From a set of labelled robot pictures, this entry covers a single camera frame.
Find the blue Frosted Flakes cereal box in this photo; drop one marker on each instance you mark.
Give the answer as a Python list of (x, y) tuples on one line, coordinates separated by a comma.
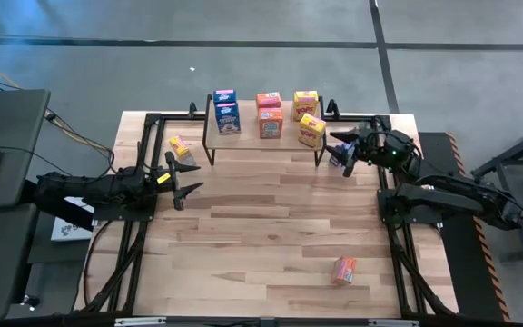
[(228, 119), (335, 160), (224, 96)]

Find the caster wheel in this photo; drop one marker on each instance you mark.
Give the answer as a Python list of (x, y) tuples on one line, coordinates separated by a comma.
[(30, 301)]

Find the yellow tape tag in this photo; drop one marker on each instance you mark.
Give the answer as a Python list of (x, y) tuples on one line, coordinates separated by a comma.
[(164, 178)]

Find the wooden shelf with black frame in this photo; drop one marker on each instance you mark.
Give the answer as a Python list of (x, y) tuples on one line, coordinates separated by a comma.
[(249, 141)]

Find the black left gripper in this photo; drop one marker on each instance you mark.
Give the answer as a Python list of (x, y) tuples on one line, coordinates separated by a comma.
[(157, 188)]

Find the silver end bracket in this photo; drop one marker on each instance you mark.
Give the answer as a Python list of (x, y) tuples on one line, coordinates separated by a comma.
[(393, 323), (139, 321)]

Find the white printed sheet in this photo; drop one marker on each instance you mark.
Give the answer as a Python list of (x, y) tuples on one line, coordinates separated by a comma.
[(68, 230)]

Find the black frame bracket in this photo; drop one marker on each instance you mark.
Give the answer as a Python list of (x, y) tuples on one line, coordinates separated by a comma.
[(332, 110), (192, 110)]

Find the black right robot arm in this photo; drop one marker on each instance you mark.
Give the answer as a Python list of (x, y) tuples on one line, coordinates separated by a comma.
[(443, 200)]

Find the yellow Pops cereal box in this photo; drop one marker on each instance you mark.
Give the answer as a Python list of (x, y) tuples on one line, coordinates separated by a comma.
[(180, 146), (305, 103), (311, 131)]

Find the black aluminium table frame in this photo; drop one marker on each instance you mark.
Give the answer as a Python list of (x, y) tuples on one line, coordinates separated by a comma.
[(152, 120)]

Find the orange Mini Wheats cereal box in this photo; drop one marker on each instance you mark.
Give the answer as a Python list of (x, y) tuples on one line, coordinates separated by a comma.
[(270, 123), (268, 100), (343, 270)]

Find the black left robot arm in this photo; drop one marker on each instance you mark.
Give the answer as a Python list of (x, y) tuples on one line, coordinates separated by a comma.
[(84, 191)]

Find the black support beam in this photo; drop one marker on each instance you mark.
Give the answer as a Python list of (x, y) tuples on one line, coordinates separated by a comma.
[(75, 220)]

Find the black mat with hazard stripe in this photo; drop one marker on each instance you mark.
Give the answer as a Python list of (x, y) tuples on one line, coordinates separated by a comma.
[(463, 272)]

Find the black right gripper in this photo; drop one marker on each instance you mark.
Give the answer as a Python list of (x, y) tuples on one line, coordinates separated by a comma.
[(381, 147)]

